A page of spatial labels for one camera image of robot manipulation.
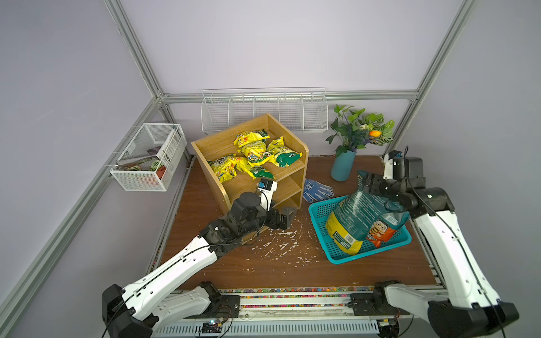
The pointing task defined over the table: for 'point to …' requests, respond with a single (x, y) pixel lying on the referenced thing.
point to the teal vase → (342, 166)
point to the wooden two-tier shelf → (289, 180)
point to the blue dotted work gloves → (314, 191)
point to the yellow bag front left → (225, 167)
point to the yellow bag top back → (252, 143)
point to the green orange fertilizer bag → (383, 228)
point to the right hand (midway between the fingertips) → (373, 180)
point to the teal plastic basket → (320, 213)
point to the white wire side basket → (148, 136)
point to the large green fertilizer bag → (348, 225)
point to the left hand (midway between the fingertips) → (286, 208)
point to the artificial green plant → (355, 128)
